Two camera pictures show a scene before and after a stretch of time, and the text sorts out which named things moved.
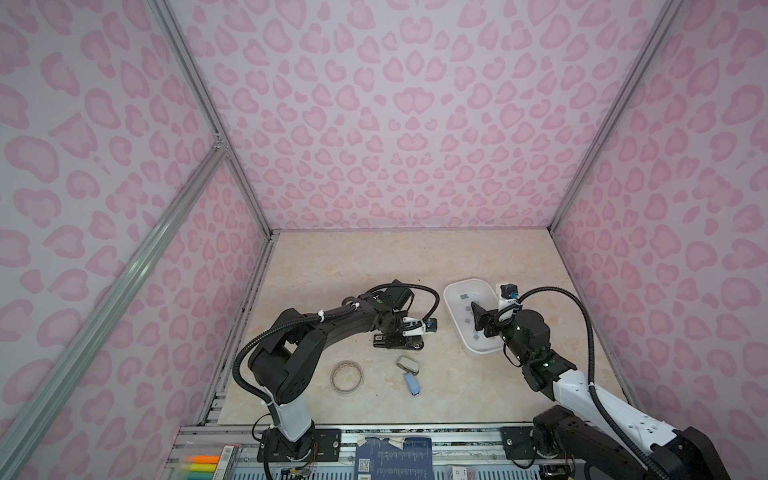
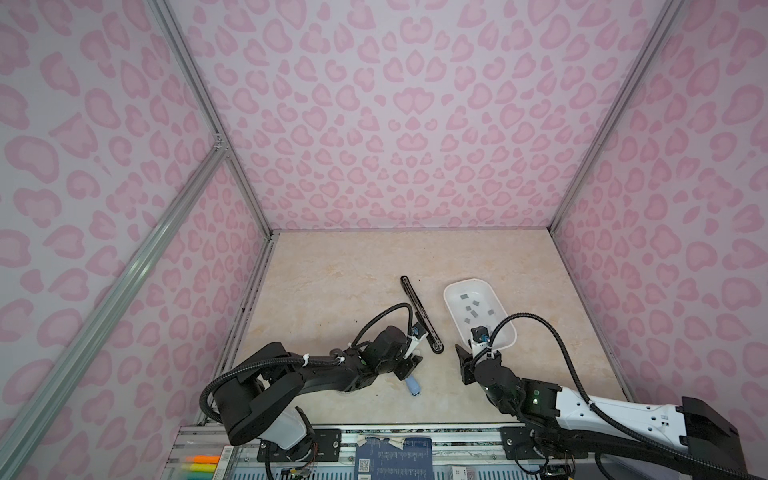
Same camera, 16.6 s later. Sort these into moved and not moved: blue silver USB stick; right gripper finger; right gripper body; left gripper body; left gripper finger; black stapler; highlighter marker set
Moved: black stapler; right gripper finger; right gripper body; left gripper body; left gripper finger
Not moved: highlighter marker set; blue silver USB stick
